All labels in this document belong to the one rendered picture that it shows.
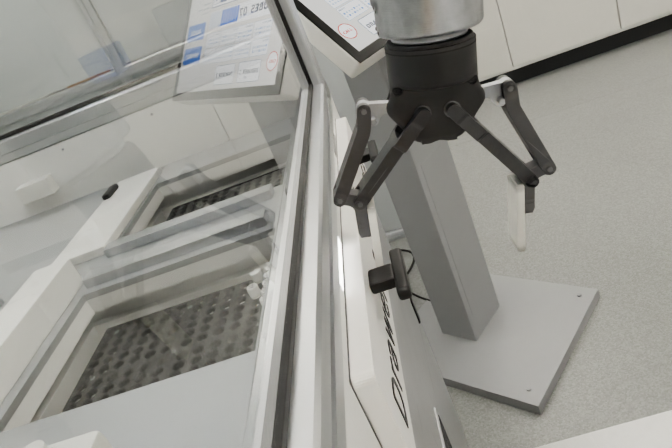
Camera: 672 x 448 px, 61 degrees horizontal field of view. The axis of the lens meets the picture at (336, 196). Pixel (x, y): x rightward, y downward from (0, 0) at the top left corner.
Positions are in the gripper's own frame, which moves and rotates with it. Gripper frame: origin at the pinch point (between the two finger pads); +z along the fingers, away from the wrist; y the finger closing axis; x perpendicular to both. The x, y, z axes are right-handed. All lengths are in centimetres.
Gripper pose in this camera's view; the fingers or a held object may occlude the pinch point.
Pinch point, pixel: (447, 244)
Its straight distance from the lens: 56.4
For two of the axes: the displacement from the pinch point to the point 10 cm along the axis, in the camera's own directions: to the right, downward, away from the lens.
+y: -9.9, 1.5, 0.5
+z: 1.6, 8.9, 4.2
